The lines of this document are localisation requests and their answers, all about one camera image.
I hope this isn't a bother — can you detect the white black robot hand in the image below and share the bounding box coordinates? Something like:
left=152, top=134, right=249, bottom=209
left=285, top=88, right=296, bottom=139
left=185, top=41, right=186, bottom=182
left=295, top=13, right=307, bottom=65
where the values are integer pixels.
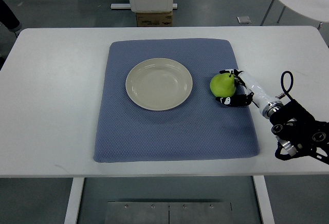
left=216, top=69, right=283, bottom=119

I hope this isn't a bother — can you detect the green pear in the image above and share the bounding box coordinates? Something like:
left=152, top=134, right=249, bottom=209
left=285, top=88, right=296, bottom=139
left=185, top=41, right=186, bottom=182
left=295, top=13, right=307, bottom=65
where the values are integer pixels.
left=210, top=73, right=236, bottom=98

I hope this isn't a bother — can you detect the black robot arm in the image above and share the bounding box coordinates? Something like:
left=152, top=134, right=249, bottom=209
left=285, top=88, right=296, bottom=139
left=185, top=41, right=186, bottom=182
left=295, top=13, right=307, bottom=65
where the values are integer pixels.
left=269, top=71, right=328, bottom=164

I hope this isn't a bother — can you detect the grey floor outlet plate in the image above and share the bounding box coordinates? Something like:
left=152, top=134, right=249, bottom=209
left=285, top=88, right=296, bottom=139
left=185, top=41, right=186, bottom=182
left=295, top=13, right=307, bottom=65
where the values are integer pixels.
left=236, top=16, right=251, bottom=24

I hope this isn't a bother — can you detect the beige round plate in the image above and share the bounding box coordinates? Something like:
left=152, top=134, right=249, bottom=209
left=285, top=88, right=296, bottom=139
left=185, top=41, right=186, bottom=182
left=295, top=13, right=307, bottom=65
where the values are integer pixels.
left=125, top=58, right=193, bottom=111

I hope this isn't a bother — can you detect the metal floor plate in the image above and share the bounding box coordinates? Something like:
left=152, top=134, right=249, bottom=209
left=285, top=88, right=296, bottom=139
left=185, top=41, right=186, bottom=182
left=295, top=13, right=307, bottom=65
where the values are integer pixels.
left=105, top=201, right=234, bottom=223

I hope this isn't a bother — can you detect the right white table leg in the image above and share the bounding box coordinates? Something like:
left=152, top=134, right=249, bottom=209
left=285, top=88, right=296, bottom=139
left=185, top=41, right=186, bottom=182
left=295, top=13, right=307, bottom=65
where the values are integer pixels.
left=252, top=176, right=275, bottom=224

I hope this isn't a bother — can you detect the white table leg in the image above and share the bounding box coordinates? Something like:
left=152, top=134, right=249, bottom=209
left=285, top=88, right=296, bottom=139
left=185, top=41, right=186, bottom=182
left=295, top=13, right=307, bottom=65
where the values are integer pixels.
left=64, top=177, right=85, bottom=224
left=252, top=176, right=275, bottom=224

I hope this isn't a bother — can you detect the blue textured mat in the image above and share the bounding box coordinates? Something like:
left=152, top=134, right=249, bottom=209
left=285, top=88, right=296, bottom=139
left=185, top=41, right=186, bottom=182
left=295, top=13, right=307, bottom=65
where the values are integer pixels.
left=94, top=39, right=260, bottom=162

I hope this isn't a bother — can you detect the cardboard box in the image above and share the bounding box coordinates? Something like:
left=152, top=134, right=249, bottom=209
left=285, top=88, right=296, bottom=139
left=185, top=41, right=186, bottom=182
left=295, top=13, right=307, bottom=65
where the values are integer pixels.
left=136, top=11, right=173, bottom=27

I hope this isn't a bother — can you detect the left white table leg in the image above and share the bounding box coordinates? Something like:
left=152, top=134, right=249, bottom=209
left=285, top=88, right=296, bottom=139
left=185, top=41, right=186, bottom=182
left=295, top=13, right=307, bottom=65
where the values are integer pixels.
left=64, top=177, right=85, bottom=224

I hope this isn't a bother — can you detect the person in dark clothes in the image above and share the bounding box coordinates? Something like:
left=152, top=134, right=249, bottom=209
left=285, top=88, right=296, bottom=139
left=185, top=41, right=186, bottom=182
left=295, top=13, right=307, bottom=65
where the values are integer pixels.
left=1, top=0, right=22, bottom=37

